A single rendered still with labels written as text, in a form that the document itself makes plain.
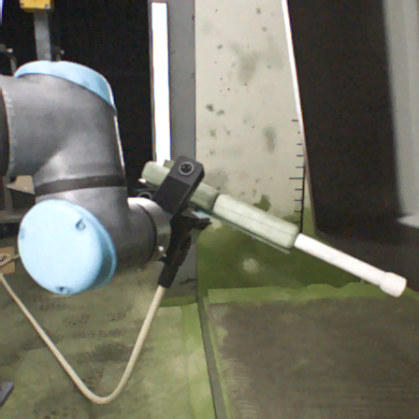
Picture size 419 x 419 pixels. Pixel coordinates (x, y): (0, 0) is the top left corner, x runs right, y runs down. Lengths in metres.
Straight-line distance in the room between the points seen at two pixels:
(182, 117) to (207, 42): 0.31
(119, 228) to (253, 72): 1.30
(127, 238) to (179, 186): 0.17
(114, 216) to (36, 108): 0.12
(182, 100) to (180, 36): 0.25
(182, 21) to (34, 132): 1.30
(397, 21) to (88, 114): 1.03
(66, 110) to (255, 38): 1.32
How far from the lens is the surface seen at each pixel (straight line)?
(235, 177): 1.55
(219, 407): 1.08
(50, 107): 0.36
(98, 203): 0.35
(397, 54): 1.24
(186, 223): 0.53
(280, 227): 0.60
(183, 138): 1.52
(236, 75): 1.57
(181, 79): 1.55
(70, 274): 0.35
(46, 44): 1.86
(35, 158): 0.36
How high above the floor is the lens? 0.73
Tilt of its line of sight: 11 degrees down
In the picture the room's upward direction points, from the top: straight up
